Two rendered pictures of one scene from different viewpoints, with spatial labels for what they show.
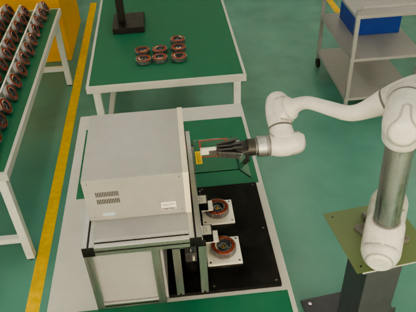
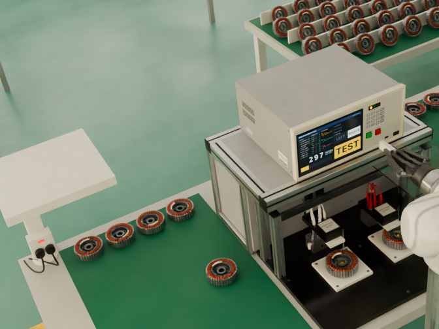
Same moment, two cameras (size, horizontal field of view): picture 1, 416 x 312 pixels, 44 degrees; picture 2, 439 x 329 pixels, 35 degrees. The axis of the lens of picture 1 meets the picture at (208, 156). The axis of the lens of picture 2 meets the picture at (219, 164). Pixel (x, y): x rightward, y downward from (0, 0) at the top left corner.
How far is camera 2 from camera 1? 1.63 m
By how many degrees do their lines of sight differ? 55
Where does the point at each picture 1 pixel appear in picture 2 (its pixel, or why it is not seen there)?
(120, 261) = (227, 176)
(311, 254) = not seen: outside the picture
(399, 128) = (405, 216)
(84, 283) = not seen: hidden behind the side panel
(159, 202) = (277, 149)
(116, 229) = (240, 146)
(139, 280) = (237, 210)
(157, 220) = (268, 165)
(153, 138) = (331, 91)
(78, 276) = not seen: hidden behind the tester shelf
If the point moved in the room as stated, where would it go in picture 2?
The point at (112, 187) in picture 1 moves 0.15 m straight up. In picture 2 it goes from (251, 104) to (247, 66)
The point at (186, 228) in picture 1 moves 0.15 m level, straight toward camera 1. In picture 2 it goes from (272, 187) to (231, 205)
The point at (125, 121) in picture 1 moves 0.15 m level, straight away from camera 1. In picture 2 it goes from (345, 64) to (377, 49)
